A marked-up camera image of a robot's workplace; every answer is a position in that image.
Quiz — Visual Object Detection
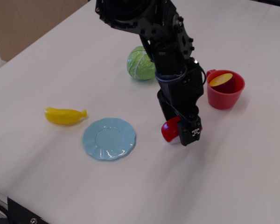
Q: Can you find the red plastic cup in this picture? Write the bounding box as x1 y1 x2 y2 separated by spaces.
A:
206 70 245 110

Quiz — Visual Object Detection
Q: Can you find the black corner bracket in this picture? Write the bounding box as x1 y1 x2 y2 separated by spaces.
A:
7 197 49 224

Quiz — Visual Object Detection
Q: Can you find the green toy cabbage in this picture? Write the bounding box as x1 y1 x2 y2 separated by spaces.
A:
126 46 155 80

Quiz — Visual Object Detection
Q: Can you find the purple and yellow toy fruit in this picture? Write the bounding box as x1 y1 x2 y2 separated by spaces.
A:
209 73 235 94

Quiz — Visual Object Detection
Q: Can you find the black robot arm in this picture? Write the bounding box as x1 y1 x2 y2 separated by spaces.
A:
95 0 206 146

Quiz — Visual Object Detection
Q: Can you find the red and white toy sushi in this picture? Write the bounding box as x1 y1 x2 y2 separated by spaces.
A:
161 116 204 145

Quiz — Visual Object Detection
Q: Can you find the yellow toy banana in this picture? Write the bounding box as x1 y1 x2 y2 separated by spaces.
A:
44 107 87 125

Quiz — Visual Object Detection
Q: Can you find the light blue toy plate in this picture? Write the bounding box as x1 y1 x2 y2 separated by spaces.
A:
82 118 136 161

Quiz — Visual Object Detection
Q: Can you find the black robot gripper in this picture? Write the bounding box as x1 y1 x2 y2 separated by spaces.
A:
156 67 204 146

